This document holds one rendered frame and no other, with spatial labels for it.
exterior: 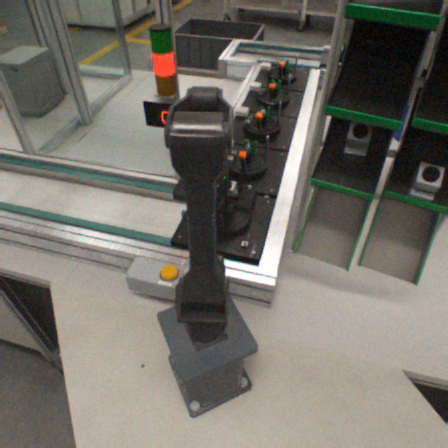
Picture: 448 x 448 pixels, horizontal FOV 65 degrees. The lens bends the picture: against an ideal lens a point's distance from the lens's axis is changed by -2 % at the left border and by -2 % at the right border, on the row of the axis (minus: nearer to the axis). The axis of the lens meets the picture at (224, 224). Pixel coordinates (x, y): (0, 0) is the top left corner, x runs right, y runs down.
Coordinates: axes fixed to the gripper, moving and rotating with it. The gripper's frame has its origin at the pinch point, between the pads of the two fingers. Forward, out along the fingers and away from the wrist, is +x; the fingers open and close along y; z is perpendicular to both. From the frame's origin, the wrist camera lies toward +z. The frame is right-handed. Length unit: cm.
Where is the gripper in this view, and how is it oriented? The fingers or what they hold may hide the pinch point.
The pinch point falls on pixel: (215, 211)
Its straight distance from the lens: 84.0
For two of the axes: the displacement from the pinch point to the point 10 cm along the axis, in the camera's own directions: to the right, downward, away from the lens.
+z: -2.7, 6.7, -6.9
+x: 0.0, 7.2, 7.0
